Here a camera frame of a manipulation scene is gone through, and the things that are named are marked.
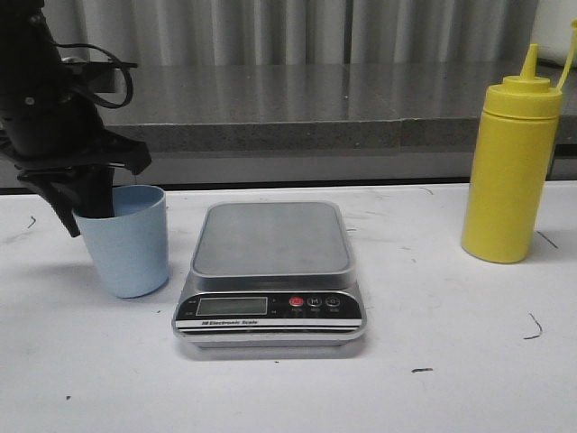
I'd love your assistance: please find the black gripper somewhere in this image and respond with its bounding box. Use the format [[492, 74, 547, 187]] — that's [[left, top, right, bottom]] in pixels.
[[1, 61, 151, 237]]

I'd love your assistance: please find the light blue plastic cup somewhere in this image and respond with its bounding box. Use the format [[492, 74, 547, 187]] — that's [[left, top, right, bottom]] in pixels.
[[74, 185, 169, 299]]

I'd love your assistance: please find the yellow squeeze bottle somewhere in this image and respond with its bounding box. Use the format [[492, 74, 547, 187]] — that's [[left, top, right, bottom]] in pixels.
[[461, 41, 576, 263]]

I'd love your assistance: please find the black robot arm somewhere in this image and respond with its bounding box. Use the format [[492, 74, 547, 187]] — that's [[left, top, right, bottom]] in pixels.
[[1, 1, 151, 237]]

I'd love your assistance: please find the silver electronic kitchen scale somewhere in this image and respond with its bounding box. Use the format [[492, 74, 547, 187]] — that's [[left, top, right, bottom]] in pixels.
[[172, 201, 367, 360]]

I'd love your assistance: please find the grey stone counter ledge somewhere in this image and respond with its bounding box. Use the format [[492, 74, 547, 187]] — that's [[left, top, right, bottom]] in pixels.
[[87, 61, 577, 154]]

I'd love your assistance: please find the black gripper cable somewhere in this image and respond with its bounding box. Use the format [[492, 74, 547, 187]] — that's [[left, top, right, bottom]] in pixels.
[[54, 42, 135, 109]]

